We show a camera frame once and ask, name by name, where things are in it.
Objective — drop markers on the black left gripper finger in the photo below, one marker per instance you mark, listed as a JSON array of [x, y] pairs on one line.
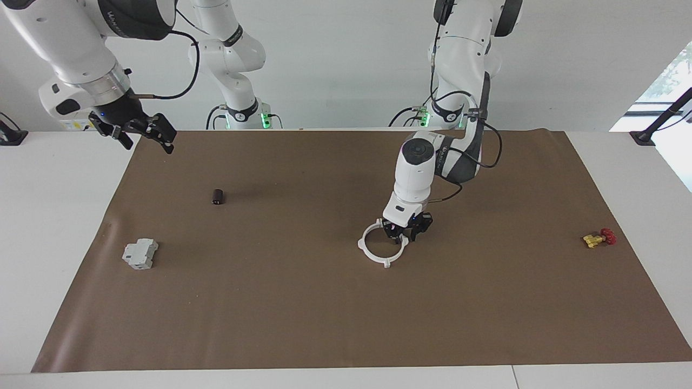
[[394, 233], [416, 234]]

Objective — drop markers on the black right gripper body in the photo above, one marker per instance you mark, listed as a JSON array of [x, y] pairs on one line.
[[123, 113]]

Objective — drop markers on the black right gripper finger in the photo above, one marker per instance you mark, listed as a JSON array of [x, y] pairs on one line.
[[165, 129], [123, 138]]

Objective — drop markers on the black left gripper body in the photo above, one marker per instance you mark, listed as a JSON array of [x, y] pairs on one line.
[[424, 220]]

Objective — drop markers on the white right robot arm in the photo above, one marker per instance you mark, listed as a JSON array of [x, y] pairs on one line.
[[65, 38]]

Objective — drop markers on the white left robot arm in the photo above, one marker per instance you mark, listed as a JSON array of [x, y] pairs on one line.
[[413, 178]]

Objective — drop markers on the small dark brown cylinder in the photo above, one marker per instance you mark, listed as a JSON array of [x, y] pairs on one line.
[[218, 196]]

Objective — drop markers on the brown paper table mat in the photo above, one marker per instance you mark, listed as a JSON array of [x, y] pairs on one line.
[[351, 313]]

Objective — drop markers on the grey circuit breaker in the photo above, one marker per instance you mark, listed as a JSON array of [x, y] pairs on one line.
[[139, 255]]

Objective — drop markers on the bright window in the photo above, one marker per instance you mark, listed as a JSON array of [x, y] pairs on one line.
[[673, 81]]

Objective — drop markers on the white wall outlet box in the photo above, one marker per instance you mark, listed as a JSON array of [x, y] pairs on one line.
[[70, 125]]

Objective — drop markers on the black table clamp mount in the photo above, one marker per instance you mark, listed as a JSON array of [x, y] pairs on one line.
[[10, 135]]

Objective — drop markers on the black camera stand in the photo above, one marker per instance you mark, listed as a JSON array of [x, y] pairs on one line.
[[662, 116]]

